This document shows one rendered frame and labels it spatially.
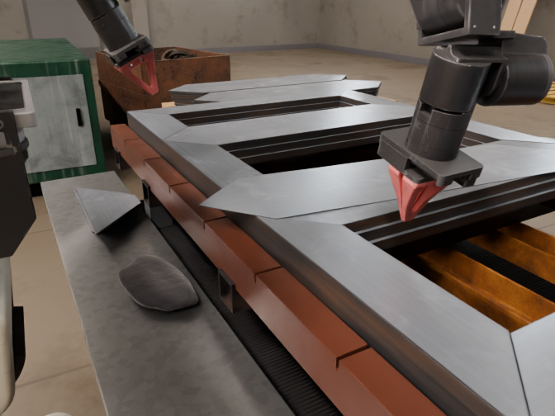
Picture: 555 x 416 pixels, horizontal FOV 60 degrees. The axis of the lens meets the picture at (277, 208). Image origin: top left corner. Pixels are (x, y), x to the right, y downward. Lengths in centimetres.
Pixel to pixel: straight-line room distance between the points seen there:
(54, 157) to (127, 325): 252
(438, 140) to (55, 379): 154
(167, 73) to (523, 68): 354
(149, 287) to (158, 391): 21
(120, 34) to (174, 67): 310
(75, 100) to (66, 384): 188
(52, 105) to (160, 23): 813
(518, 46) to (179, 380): 56
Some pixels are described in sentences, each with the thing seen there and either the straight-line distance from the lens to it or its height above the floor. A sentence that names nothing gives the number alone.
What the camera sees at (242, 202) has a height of 87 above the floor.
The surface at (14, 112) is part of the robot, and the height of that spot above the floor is 104.
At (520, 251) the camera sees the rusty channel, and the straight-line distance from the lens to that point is 103.
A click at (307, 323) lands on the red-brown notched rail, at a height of 83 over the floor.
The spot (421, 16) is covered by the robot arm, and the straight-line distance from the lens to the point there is 54.
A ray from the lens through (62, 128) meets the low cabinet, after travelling 322.
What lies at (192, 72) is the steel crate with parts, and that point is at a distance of 405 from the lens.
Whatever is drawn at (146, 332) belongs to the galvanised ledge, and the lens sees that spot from 79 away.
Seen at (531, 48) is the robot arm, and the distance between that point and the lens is 57.
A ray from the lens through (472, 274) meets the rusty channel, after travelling 93.
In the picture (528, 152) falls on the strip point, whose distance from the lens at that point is 110.
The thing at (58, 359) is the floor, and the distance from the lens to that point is 191.
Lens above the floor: 115
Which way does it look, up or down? 24 degrees down
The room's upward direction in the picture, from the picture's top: straight up
